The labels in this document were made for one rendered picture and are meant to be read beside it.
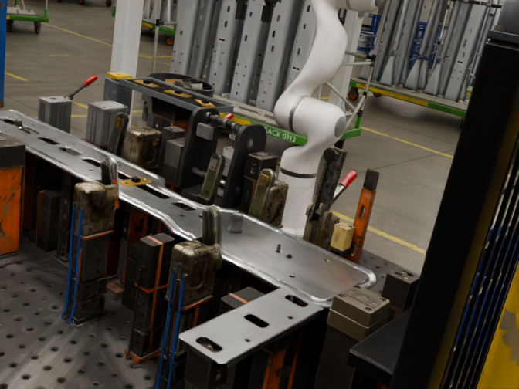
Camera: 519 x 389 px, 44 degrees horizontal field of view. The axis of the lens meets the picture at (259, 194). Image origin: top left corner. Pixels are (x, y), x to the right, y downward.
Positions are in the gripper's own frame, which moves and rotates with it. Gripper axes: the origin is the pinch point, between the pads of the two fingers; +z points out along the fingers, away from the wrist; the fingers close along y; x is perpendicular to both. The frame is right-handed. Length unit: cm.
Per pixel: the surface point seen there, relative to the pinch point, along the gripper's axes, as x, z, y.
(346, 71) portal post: -359, 94, -535
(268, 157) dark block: 14.7, 32.6, 1.1
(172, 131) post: -17.4, 35.2, 6.7
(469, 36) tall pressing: -293, 30, -693
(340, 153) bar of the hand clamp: 38.5, 23.3, 4.5
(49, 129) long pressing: -55, 45, 23
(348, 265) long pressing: 51, 44, 10
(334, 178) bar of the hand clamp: 39.1, 28.9, 5.2
